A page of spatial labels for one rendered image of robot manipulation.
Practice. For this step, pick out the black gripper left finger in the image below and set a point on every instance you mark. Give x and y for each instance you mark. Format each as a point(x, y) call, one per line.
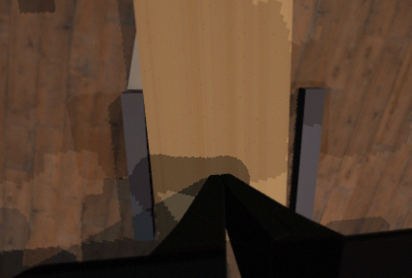
point(195, 248)

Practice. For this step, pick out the light wooden strip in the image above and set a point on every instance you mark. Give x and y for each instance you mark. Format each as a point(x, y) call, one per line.
point(216, 79)

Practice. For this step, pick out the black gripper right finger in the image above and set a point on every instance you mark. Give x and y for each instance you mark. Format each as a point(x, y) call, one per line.
point(269, 240)

